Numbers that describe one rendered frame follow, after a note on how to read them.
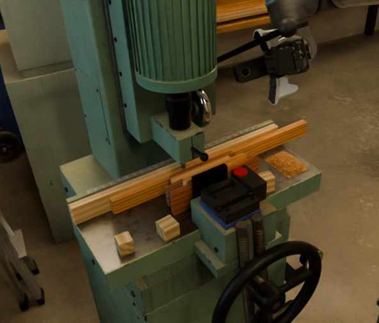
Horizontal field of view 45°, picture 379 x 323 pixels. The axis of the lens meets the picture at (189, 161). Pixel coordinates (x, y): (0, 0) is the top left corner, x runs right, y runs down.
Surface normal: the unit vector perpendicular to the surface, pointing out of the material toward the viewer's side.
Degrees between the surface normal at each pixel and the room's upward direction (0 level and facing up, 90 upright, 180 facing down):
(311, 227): 0
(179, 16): 90
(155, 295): 90
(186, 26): 90
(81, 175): 0
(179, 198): 90
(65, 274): 0
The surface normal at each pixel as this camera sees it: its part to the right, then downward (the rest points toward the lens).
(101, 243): -0.05, -0.81
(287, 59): -0.37, 0.31
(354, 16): 0.40, 0.52
